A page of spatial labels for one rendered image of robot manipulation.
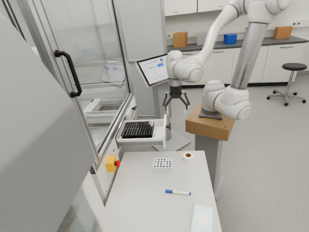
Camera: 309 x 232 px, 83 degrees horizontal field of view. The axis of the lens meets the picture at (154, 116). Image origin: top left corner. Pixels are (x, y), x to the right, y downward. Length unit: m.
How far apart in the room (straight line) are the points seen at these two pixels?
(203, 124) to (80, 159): 1.12
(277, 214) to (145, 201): 1.33
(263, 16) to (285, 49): 3.22
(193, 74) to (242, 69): 0.39
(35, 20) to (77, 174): 0.53
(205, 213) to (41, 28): 0.98
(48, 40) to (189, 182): 0.95
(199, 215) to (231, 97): 0.71
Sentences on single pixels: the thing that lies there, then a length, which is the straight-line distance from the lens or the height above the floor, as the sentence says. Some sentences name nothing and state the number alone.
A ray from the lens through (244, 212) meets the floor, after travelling 1.98.
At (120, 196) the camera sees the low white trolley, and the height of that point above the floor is 0.76.
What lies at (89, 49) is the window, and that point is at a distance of 1.05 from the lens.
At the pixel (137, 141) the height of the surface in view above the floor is 0.87.
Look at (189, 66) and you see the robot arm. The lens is 0.94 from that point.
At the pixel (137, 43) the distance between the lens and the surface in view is 2.83.
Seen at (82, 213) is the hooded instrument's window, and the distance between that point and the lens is 0.42.
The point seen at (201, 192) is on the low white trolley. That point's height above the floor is 0.76.
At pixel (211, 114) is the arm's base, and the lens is 1.44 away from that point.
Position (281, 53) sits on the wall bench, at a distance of 4.38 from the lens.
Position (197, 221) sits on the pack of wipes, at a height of 0.81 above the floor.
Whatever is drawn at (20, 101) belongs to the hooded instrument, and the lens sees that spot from 0.28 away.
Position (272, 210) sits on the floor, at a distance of 2.07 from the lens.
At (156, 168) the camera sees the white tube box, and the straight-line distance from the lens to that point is 1.14.
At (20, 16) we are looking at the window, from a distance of 0.79.
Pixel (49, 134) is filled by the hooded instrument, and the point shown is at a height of 1.49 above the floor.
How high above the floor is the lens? 1.62
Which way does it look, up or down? 30 degrees down
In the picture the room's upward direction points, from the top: 7 degrees counter-clockwise
